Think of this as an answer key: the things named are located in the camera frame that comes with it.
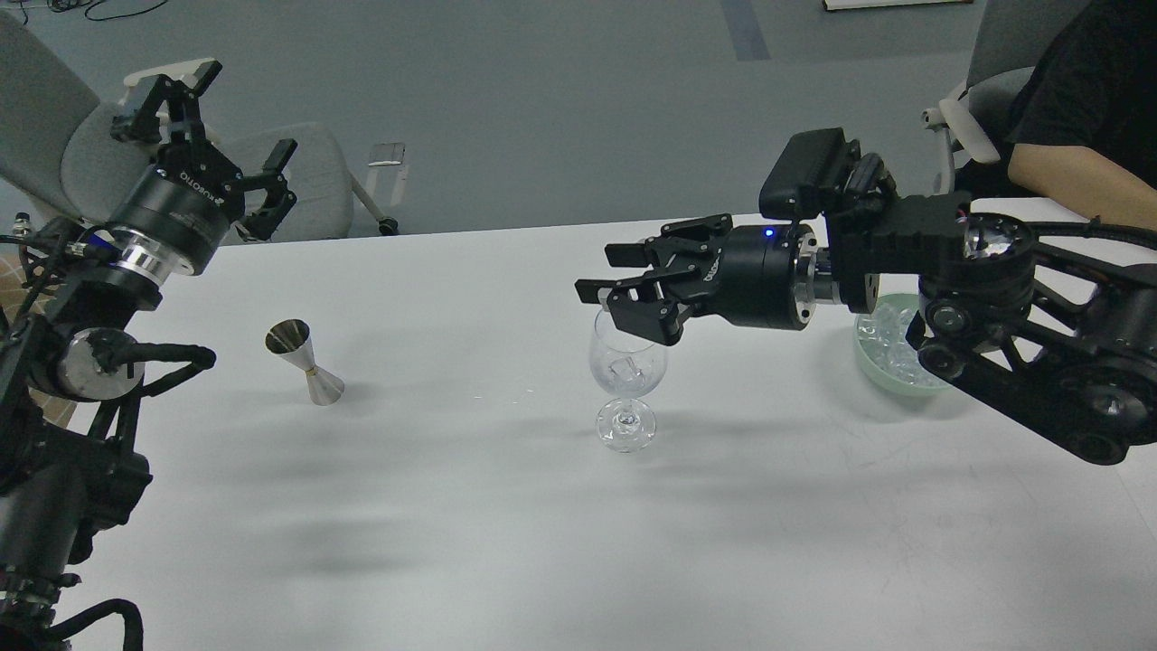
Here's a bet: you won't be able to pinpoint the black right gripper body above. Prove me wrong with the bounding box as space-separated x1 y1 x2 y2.
681 225 815 330

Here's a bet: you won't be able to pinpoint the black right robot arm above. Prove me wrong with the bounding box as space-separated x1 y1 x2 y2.
575 127 1156 466

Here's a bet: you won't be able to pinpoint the black floor cables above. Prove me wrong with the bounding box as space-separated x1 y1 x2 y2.
0 0 171 24

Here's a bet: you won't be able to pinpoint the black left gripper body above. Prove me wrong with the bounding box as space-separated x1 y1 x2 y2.
104 145 244 279

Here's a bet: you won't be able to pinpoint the grey office chair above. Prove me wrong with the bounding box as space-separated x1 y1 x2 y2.
923 1 1086 194
1 13 397 242

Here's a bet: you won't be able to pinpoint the grey office chair left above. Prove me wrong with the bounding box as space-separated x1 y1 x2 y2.
1 13 397 242

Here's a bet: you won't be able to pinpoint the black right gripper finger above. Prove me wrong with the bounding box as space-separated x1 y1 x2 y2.
604 213 734 271
574 268 701 346

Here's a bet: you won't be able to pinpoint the clear wine glass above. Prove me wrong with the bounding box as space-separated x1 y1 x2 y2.
588 310 668 453

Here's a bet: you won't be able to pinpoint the person black shirt torso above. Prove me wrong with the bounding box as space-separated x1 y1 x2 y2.
958 1 1156 197

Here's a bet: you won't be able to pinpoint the clear ice cube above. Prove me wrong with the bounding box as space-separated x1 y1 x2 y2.
607 357 647 387

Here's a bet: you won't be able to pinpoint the steel double jigger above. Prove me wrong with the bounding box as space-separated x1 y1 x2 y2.
264 320 344 405

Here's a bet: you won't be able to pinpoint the checkered beige cushion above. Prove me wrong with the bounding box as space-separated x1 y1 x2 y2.
0 262 78 435

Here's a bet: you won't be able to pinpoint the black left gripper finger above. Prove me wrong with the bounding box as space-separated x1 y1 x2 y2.
110 59 223 164
237 136 297 242

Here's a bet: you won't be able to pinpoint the grey office chair right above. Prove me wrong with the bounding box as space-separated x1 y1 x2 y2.
923 1 1086 194

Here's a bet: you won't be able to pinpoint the person forearm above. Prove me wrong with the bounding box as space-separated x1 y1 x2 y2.
1008 143 1156 231

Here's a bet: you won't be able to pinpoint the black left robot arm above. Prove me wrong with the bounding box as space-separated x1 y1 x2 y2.
1 59 296 650

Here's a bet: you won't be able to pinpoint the green ice bowl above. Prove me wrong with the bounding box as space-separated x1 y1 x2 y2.
852 293 951 397

